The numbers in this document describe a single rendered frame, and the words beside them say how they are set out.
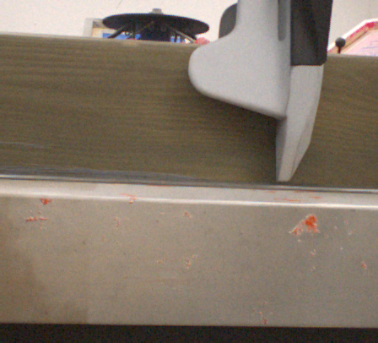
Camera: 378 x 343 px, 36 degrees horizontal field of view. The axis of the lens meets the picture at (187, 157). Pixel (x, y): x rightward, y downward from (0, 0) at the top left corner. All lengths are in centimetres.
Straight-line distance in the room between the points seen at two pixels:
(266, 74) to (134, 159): 7
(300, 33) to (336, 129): 6
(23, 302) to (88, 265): 2
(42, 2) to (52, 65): 478
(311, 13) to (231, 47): 4
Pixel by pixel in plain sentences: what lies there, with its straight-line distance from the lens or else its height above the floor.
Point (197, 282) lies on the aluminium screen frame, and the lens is 17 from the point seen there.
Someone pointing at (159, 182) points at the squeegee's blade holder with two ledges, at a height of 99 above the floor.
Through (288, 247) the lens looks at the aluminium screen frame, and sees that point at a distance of 18.
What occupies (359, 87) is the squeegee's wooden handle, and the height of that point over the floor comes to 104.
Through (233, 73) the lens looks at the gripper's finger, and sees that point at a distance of 26.
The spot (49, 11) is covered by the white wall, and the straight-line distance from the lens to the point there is 503.
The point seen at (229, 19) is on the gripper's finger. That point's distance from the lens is 32.
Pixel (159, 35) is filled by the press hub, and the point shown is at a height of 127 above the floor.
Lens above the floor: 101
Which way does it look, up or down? 2 degrees down
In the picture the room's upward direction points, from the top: 3 degrees clockwise
